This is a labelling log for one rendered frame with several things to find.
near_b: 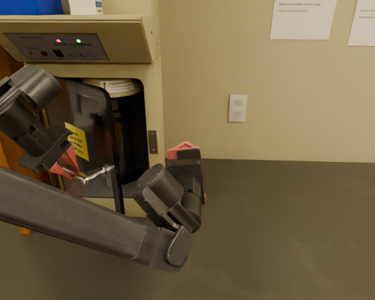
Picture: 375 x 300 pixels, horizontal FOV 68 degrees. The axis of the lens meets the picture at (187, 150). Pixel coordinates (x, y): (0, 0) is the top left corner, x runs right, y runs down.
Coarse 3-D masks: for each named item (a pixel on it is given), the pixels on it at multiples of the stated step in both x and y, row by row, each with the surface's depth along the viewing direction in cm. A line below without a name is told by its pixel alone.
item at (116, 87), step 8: (88, 80) 73; (96, 80) 72; (104, 80) 72; (112, 80) 72; (120, 80) 73; (128, 80) 74; (136, 80) 77; (104, 88) 72; (112, 88) 72; (120, 88) 73; (128, 88) 74; (136, 88) 76; (112, 96) 72; (120, 96) 73
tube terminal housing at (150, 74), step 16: (64, 0) 61; (112, 0) 61; (128, 0) 61; (144, 0) 61; (160, 48) 75; (48, 64) 68; (64, 64) 68; (80, 64) 67; (96, 64) 67; (112, 64) 67; (128, 64) 67; (144, 64) 67; (160, 64) 76; (144, 80) 68; (160, 80) 76; (160, 96) 77; (160, 112) 78; (160, 128) 78; (160, 144) 79; (160, 160) 80; (128, 208) 86
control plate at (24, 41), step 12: (12, 36) 57; (24, 36) 57; (36, 36) 57; (48, 36) 57; (60, 36) 57; (72, 36) 56; (84, 36) 56; (96, 36) 56; (24, 48) 60; (36, 48) 60; (48, 48) 60; (60, 48) 60; (72, 48) 60; (84, 48) 60; (96, 48) 60; (108, 60) 63
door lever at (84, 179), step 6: (66, 168) 62; (72, 168) 61; (102, 168) 61; (72, 174) 60; (78, 174) 59; (84, 174) 59; (96, 174) 60; (102, 174) 61; (78, 180) 60; (84, 180) 58; (90, 180) 59
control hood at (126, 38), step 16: (0, 16) 53; (16, 16) 53; (32, 16) 53; (48, 16) 53; (64, 16) 52; (80, 16) 52; (96, 16) 52; (112, 16) 52; (128, 16) 52; (144, 16) 55; (0, 32) 56; (16, 32) 56; (32, 32) 56; (48, 32) 56; (64, 32) 55; (80, 32) 55; (96, 32) 55; (112, 32) 55; (128, 32) 55; (144, 32) 55; (16, 48) 61; (112, 48) 60; (128, 48) 59; (144, 48) 59
